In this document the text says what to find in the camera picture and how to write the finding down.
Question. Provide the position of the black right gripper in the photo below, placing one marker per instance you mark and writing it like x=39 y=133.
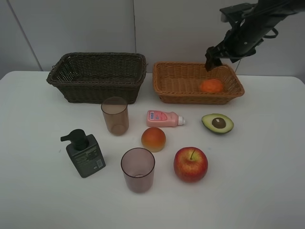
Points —
x=239 y=42

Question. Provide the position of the orange tangerine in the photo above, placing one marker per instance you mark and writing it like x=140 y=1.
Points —
x=212 y=86

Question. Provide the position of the halved avocado with pit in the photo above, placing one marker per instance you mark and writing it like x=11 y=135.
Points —
x=218 y=123

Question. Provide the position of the orange yellow peach fruit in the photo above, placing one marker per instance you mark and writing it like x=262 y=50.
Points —
x=153 y=139

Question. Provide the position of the red apple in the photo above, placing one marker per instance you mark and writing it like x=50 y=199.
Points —
x=190 y=164

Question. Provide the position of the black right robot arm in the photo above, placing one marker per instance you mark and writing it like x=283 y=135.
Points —
x=270 y=13

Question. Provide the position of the light orange wicker basket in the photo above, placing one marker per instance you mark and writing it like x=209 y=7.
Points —
x=180 y=83

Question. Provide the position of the pink small bottle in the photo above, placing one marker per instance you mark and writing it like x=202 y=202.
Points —
x=164 y=119

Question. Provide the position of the brown translucent plastic cup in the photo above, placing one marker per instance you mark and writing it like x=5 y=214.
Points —
x=115 y=113

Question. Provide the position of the pink translucent plastic cup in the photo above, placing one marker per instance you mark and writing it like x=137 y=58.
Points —
x=138 y=166

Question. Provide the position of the dark brown wicker basket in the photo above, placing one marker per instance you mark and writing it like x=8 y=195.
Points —
x=92 y=77

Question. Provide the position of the dark green pump bottle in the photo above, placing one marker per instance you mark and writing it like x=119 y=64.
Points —
x=84 y=152

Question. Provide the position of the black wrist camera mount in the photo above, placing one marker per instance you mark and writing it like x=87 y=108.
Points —
x=234 y=13

